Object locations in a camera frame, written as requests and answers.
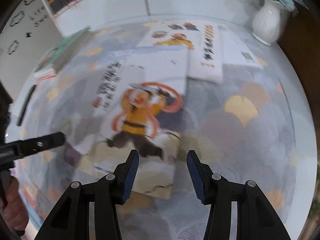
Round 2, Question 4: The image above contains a white monkey king book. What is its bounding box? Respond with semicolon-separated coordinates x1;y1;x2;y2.
64;47;188;199

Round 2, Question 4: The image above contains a white yellow-robed emperor book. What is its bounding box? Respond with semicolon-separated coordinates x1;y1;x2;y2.
137;20;223;83

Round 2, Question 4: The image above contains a stack of sorted books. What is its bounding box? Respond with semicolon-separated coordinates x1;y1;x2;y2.
33;27;93;82

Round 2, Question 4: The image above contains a person's left hand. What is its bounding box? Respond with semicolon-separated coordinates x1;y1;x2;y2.
4;176;29;231

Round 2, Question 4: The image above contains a white back-cover book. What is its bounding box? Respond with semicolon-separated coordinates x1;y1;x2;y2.
217;24;263;68

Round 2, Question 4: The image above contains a dark brown wooden cabinet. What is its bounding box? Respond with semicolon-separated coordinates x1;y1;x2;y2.
276;4;320;100

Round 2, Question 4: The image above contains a white ribbed vase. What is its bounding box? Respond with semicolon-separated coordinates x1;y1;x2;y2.
252;0;285;46

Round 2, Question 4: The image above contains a white bookshelf cabinet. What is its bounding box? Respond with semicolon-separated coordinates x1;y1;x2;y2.
42;0;263;36

